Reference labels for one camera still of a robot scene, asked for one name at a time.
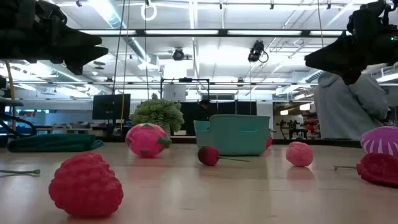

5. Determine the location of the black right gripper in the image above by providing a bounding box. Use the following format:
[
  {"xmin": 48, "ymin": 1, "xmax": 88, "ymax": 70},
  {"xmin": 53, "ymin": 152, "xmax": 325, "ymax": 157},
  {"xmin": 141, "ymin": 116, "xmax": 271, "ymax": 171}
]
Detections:
[{"xmin": 304, "ymin": 30, "xmax": 391, "ymax": 86}]

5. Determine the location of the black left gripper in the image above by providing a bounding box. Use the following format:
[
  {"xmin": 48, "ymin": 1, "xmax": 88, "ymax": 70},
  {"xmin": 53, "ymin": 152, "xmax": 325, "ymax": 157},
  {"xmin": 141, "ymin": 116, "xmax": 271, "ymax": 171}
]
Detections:
[{"xmin": 0, "ymin": 18, "xmax": 109, "ymax": 76}]

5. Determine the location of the purple white striped ball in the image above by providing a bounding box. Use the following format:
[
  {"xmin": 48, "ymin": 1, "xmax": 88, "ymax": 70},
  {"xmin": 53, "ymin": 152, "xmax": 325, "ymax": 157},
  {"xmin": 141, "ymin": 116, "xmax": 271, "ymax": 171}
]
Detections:
[{"xmin": 360, "ymin": 126, "xmax": 398, "ymax": 156}]

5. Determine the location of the pink bumpy ball toy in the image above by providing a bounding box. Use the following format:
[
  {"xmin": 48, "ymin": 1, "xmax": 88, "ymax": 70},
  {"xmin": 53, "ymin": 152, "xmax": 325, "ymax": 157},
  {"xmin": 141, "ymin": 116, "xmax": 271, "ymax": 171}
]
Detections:
[{"xmin": 285, "ymin": 141, "xmax": 314, "ymax": 167}]

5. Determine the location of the pink dragon fruit toy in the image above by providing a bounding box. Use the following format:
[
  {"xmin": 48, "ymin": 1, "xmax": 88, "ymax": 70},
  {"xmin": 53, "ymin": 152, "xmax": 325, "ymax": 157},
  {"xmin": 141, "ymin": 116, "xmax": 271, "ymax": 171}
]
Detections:
[{"xmin": 125, "ymin": 123, "xmax": 172, "ymax": 159}]

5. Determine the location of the teal plastic basket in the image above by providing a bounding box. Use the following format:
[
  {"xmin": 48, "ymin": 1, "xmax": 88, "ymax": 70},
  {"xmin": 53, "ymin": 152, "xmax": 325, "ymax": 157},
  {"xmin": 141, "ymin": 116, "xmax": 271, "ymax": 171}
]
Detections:
[{"xmin": 193, "ymin": 114, "xmax": 271, "ymax": 156}]

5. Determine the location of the person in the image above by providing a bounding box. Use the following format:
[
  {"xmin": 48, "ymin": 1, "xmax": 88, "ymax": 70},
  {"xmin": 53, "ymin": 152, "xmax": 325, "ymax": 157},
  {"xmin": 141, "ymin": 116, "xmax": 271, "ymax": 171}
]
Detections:
[
  {"xmin": 198, "ymin": 98, "xmax": 213, "ymax": 121},
  {"xmin": 313, "ymin": 70, "xmax": 390, "ymax": 141}
]

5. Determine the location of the black monitor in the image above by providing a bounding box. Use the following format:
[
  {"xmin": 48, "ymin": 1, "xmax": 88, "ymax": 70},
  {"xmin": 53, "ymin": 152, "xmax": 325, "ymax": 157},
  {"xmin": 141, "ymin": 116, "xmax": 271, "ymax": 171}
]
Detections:
[{"xmin": 92, "ymin": 93, "xmax": 132, "ymax": 121}]

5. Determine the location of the green folded cloth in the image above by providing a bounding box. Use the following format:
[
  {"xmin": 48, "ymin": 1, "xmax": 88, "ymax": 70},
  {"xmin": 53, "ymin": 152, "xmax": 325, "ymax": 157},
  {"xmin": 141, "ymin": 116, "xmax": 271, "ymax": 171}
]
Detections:
[{"xmin": 6, "ymin": 133, "xmax": 105, "ymax": 153}]

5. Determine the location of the white box appliance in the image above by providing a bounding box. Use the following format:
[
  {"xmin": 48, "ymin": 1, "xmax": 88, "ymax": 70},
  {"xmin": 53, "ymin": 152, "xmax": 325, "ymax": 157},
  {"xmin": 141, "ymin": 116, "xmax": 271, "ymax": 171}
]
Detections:
[{"xmin": 162, "ymin": 83, "xmax": 187, "ymax": 103}]

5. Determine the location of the black partition panel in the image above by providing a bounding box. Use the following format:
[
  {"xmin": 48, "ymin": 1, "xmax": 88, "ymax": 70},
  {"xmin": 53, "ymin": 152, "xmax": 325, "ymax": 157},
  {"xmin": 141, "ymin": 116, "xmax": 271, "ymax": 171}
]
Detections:
[{"xmin": 180, "ymin": 101, "xmax": 257, "ymax": 137}]

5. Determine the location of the red rose toy with stem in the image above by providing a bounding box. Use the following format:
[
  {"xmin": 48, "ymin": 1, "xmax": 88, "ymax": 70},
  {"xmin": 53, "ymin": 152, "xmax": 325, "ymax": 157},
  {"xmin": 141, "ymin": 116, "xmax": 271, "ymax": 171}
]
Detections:
[{"xmin": 333, "ymin": 152, "xmax": 398, "ymax": 188}]

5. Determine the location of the thin pale green stem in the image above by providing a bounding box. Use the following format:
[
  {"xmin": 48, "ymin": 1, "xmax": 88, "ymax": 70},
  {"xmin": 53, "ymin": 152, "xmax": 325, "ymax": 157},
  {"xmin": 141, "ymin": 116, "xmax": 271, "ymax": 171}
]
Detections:
[{"xmin": 0, "ymin": 169, "xmax": 41, "ymax": 175}]

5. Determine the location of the red raspberry toy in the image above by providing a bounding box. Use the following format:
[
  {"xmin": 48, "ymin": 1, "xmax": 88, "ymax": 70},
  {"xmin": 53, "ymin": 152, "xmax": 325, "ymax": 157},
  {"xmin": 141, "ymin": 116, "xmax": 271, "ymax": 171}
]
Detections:
[{"xmin": 48, "ymin": 151, "xmax": 124, "ymax": 218}]

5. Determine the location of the red cherry toy with stem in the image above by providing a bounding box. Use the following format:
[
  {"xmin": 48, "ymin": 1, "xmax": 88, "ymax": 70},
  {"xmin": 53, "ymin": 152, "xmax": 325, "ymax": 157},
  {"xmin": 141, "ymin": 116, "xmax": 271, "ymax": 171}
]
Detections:
[{"xmin": 197, "ymin": 145, "xmax": 251, "ymax": 167}]

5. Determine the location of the yellow hanging cable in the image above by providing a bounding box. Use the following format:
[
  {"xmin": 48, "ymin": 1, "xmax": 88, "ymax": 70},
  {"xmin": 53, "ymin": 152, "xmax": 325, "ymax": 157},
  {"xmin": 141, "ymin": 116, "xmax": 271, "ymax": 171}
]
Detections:
[{"xmin": 119, "ymin": 0, "xmax": 131, "ymax": 133}]

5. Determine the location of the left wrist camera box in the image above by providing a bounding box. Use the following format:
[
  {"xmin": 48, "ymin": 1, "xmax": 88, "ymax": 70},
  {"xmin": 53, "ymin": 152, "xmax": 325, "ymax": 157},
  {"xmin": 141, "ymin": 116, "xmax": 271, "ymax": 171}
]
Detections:
[{"xmin": 34, "ymin": 0, "xmax": 68, "ymax": 27}]

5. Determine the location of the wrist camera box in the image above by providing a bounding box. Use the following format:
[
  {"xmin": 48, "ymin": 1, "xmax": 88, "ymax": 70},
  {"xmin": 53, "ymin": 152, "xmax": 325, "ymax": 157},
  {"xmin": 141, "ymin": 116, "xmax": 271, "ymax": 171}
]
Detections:
[
  {"xmin": 34, "ymin": 0, "xmax": 68, "ymax": 27},
  {"xmin": 347, "ymin": 1, "xmax": 389, "ymax": 34}
]

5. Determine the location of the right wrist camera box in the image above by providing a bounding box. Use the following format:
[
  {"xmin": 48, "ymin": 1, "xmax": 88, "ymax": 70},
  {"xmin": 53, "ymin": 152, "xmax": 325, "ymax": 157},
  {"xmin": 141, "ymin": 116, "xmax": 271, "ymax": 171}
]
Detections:
[{"xmin": 347, "ymin": 1, "xmax": 389, "ymax": 34}]

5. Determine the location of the white hanging ring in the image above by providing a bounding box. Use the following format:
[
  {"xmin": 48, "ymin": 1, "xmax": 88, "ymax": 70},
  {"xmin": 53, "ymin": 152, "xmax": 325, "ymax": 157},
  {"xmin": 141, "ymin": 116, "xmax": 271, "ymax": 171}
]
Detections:
[{"xmin": 140, "ymin": 1, "xmax": 158, "ymax": 22}]

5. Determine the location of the black camera with cable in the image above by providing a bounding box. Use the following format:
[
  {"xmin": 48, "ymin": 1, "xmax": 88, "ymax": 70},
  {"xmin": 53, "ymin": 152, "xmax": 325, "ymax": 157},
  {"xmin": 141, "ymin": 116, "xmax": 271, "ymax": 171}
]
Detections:
[{"xmin": 247, "ymin": 39, "xmax": 269, "ymax": 64}]

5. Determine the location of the yellow curved cable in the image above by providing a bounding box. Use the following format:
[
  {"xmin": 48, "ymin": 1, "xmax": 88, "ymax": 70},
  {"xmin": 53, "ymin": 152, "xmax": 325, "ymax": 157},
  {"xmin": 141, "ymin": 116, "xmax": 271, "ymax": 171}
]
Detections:
[{"xmin": 4, "ymin": 60, "xmax": 17, "ymax": 132}]

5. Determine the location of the round black overhead camera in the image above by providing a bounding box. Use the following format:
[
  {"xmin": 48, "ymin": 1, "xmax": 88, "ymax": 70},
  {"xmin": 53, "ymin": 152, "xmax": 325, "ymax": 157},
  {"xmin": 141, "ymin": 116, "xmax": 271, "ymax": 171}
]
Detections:
[{"xmin": 172, "ymin": 47, "xmax": 185, "ymax": 62}]

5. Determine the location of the black overhead frame bar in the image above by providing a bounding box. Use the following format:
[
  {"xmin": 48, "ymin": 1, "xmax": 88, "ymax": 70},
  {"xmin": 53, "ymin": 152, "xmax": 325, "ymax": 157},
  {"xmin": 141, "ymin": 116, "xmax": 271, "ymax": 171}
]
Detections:
[{"xmin": 77, "ymin": 29, "xmax": 352, "ymax": 36}]

